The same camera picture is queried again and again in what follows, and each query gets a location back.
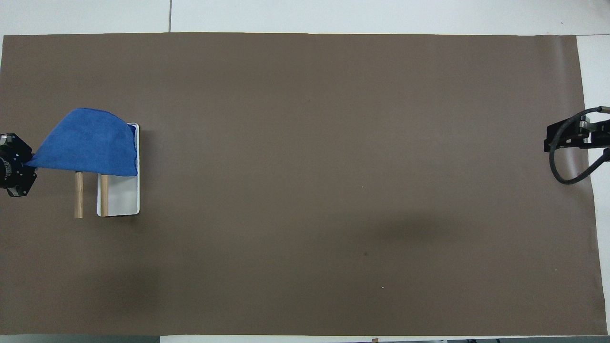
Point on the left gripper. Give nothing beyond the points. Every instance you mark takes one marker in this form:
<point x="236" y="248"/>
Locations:
<point x="5" y="169"/>

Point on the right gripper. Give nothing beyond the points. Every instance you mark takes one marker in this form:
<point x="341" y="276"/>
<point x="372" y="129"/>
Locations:
<point x="601" y="134"/>

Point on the blue towel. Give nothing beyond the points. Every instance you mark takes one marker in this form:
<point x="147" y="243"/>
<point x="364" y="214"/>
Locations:
<point x="88" y="143"/>

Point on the white towel rack wooden bars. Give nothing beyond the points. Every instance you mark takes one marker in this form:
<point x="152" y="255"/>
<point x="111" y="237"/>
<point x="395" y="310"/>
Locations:
<point x="121" y="195"/>

